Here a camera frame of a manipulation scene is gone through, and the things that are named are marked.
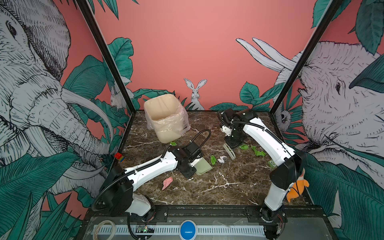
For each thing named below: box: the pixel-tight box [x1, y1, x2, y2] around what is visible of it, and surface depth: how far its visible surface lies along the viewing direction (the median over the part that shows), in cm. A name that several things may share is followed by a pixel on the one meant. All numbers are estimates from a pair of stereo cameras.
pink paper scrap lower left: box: [162, 176, 173, 191], surface depth 86 cm
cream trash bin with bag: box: [144, 94, 191, 144], surface depth 94 cm
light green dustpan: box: [190, 157, 214, 175], surface depth 83 cm
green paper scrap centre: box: [210, 155, 217, 165], surface depth 95 cm
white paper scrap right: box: [217, 155, 228, 164], surface depth 95 cm
